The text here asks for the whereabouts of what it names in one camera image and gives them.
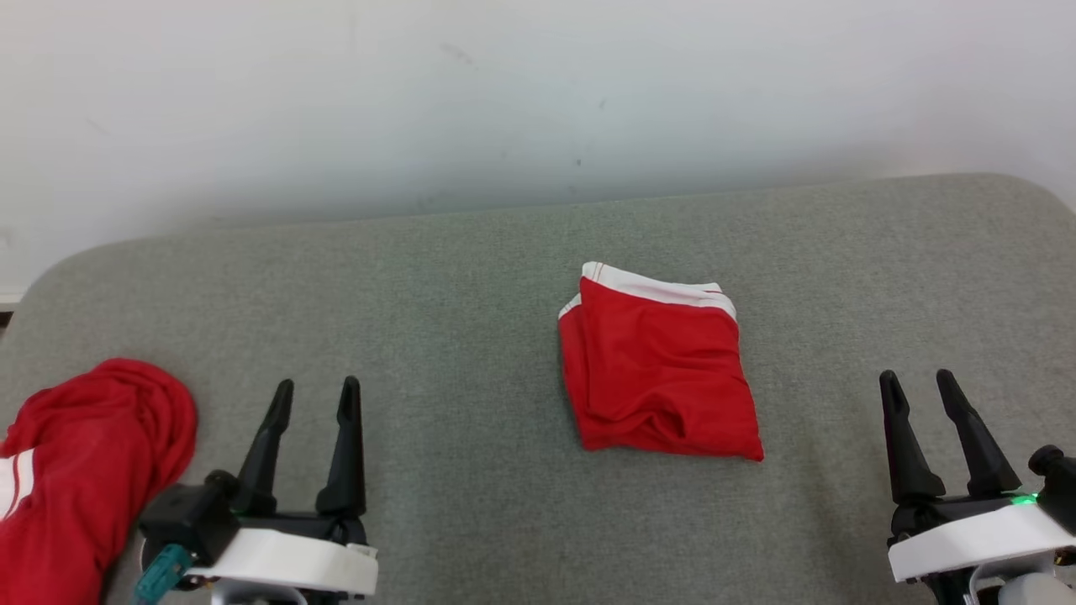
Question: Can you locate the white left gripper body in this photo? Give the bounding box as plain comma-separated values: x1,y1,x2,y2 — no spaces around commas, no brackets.
183,508,380,600

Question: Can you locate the grey upholstered sofa seat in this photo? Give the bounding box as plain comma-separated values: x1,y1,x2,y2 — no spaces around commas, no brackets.
0,172,1076,605

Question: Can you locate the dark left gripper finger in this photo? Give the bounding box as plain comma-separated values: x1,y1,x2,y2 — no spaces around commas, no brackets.
315,375,368,519
230,378,296,517

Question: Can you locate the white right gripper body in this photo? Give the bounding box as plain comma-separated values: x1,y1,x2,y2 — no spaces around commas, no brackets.
886,491,1076,586

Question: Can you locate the red shorts white waistband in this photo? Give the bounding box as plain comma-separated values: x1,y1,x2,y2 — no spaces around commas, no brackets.
557,260,766,462

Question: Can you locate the teal left camera connector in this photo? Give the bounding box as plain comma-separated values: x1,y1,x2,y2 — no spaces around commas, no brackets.
133,543,195,605

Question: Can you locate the red shirt white trim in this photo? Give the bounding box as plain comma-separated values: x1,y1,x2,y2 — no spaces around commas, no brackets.
0,358,199,605

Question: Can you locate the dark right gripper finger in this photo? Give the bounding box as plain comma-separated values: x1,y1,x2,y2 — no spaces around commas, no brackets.
878,369,947,506
935,367,1023,498

